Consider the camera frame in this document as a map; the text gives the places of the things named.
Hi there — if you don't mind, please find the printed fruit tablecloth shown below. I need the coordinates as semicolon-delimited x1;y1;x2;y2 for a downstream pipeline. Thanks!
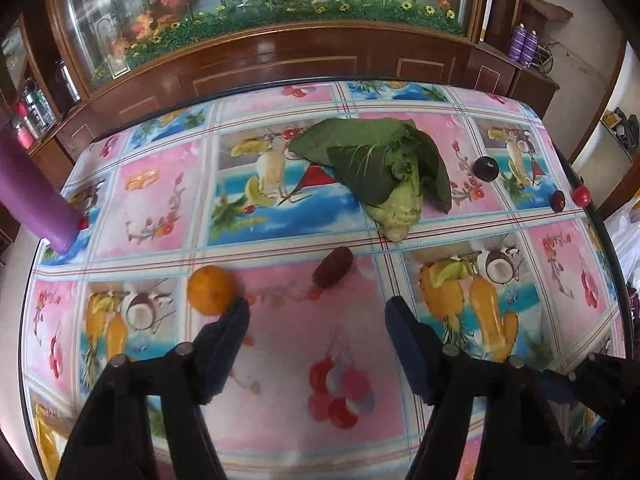
22;79;628;480

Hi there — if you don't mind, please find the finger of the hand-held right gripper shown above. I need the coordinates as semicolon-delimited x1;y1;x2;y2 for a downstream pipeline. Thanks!
536;352;640;426

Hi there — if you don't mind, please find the orange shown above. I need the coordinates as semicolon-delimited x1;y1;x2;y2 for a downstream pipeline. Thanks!
187;265;237;317

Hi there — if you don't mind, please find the purple thermos bottle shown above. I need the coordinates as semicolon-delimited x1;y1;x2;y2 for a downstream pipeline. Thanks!
0;127;83;256

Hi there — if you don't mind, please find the brown cardboard box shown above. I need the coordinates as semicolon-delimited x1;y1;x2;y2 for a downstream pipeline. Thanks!
522;0;573;21

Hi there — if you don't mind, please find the green leafy cabbage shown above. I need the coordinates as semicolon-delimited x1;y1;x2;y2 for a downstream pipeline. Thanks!
289;117;453;242

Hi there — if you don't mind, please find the purple spray can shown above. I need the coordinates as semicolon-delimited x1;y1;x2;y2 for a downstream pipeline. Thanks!
509;24;525;63
520;29;539;68

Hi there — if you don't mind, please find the wooden tank cabinet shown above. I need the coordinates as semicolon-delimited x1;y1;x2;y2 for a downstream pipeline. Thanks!
30;20;561;161

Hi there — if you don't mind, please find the black object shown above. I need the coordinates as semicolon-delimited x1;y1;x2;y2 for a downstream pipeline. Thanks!
612;107;640;151

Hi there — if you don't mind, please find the pink bottle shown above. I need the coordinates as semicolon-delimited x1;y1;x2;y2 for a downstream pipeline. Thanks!
15;102;36;148

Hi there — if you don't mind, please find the dark purple plum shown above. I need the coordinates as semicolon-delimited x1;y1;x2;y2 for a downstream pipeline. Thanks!
473;156;501;183

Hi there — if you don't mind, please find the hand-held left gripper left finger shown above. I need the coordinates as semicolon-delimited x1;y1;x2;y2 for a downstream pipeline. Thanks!
55;296;251;480

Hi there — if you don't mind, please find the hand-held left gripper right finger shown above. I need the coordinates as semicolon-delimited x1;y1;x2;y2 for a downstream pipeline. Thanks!
384;295;571;480

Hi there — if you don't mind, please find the white plastic bag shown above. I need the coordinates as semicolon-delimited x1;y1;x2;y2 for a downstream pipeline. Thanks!
607;200;640;281

